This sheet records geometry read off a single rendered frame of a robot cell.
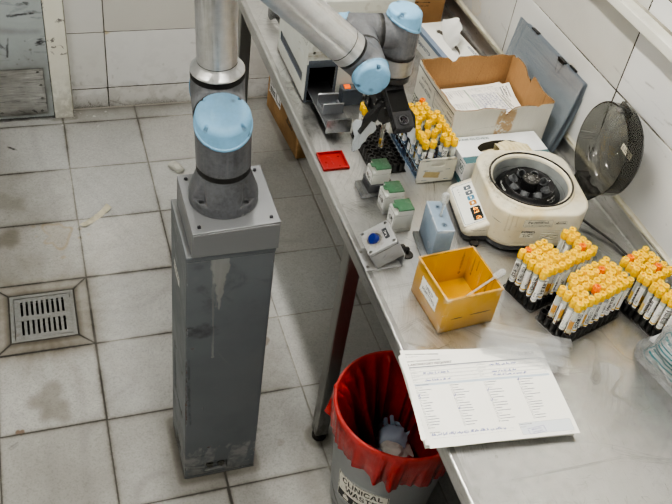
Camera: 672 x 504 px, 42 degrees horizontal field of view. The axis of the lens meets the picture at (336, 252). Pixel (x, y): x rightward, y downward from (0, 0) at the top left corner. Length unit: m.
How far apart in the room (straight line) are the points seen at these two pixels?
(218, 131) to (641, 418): 1.00
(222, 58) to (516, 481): 0.99
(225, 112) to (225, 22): 0.17
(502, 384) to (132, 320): 1.53
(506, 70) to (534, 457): 1.20
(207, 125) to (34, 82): 2.02
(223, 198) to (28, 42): 1.91
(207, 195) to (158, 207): 1.50
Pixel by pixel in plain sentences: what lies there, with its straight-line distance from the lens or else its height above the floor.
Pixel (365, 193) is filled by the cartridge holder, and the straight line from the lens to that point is 2.06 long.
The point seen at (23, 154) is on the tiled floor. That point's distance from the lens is 3.62.
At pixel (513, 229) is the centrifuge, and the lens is 1.98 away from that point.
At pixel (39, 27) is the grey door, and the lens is 3.58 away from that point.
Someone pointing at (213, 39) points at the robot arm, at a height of 1.29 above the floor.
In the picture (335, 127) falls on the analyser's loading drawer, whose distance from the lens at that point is 2.22.
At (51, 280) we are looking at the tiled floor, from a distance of 3.08.
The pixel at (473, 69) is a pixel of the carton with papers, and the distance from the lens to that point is 2.43.
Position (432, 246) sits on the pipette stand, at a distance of 1.91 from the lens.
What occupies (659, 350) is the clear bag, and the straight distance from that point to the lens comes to 1.85.
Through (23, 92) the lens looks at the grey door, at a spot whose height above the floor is 0.14.
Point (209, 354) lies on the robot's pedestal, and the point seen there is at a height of 0.54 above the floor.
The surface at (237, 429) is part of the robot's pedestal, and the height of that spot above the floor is 0.20.
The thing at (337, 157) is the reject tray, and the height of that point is 0.88.
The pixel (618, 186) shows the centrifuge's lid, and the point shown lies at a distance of 2.02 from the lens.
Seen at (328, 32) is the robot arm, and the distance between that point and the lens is 1.65.
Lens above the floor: 2.18
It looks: 43 degrees down
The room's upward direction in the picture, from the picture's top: 10 degrees clockwise
